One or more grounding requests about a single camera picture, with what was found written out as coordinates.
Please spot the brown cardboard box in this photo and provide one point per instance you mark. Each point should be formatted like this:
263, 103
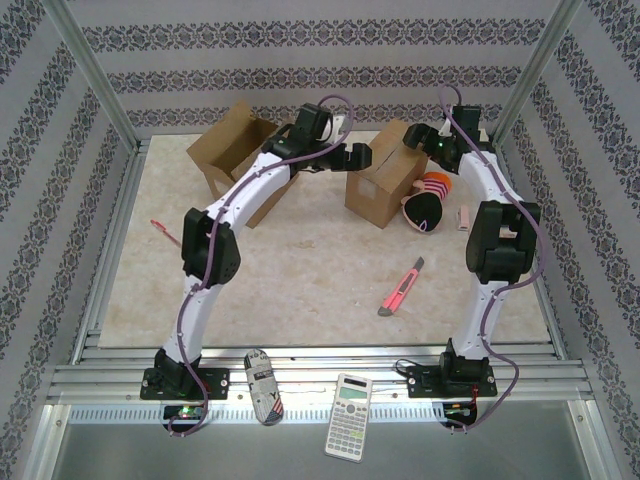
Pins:
375, 195
225, 145

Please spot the black-haired plush doll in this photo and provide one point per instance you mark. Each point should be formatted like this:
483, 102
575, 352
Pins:
425, 210

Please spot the pink utility knife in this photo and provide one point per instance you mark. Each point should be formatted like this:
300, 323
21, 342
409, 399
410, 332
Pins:
399, 291

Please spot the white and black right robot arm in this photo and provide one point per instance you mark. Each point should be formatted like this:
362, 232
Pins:
487, 175

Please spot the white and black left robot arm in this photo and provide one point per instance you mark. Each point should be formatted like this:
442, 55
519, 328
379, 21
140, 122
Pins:
260, 180

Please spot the red pen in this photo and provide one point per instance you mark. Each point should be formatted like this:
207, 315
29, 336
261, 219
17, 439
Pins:
167, 234

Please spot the newspaper print pencil case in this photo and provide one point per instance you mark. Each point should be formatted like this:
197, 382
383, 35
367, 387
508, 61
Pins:
263, 387

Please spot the white scientific calculator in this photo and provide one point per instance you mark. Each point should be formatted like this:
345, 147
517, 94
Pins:
349, 420

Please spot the small circuit board with LEDs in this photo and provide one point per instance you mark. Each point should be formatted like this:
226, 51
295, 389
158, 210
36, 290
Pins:
457, 411
185, 412

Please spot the aluminium frame post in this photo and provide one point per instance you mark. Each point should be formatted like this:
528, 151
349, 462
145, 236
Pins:
91, 65
536, 65

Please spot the wide aluminium rail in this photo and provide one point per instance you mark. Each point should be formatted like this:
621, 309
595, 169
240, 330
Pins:
310, 360

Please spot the aluminium side rail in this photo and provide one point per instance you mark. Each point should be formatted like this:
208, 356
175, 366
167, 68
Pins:
117, 220
552, 325

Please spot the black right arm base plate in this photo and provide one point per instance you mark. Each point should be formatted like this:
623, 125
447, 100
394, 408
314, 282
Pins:
420, 382

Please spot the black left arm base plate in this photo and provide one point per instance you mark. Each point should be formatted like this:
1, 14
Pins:
217, 382

